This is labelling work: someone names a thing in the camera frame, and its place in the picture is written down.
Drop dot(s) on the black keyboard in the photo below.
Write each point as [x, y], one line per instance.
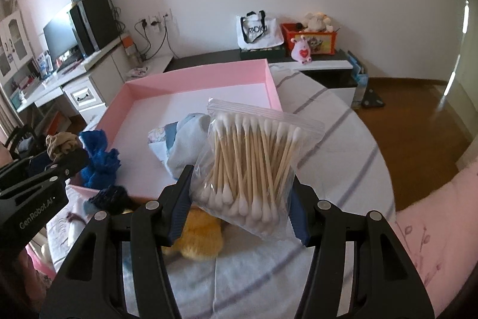
[73, 63]

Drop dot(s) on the black flat floor object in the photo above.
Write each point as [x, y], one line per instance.
[372, 98]

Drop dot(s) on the bag of cotton swabs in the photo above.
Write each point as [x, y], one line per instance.
[246, 162]

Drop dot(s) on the white wall outlet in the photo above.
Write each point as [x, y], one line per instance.
[167, 16]
[155, 21]
[142, 22]

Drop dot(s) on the red storage box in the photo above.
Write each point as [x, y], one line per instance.
[321, 42]

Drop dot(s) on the blue knitted cloth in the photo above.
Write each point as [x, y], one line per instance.
[101, 162]

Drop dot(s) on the cream plush toy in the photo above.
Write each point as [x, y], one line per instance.
[315, 22]

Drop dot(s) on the orange bottle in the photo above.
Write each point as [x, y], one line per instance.
[129, 46]

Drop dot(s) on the black computer tower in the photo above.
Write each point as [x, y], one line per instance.
[93, 27]

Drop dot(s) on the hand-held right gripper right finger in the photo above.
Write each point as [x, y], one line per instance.
[298, 222]

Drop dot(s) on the white tote bag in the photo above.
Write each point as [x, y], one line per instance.
[261, 31]

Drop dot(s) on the brown scrunchie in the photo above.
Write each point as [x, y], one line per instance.
[61, 145]

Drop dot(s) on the dark navy knitted hat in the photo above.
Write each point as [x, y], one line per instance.
[112, 197]

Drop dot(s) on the dark green flat box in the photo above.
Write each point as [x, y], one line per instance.
[261, 53]

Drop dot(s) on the pink cardboard box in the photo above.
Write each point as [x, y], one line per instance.
[224, 74]

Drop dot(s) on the black computer monitor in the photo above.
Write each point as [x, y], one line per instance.
[59, 35]

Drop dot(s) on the yellow knitted cloth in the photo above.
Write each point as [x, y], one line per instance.
[201, 233]

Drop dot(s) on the pink plush toy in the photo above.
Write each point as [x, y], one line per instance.
[302, 51]

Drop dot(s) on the white glass-door cabinet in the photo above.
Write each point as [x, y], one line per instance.
[15, 38]

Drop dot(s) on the pink and white flat packet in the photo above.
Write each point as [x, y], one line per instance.
[139, 72]

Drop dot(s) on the pale pink floral quilt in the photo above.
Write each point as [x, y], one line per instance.
[433, 229]

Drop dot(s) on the light blue printed cloth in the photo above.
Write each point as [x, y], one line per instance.
[186, 147]

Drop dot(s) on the black office chair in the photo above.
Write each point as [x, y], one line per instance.
[18, 134]

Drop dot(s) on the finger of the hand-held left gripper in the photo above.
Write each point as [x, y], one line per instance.
[73, 162]
[26, 164]

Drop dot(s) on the white desk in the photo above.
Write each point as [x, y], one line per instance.
[101, 76]

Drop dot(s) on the stack of books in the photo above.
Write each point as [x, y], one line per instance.
[26, 87]

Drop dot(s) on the blue book stack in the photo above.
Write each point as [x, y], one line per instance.
[358, 76]

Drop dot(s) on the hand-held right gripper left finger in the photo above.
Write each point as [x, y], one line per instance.
[179, 207]

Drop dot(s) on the blue and white packet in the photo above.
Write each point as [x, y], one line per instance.
[44, 63]

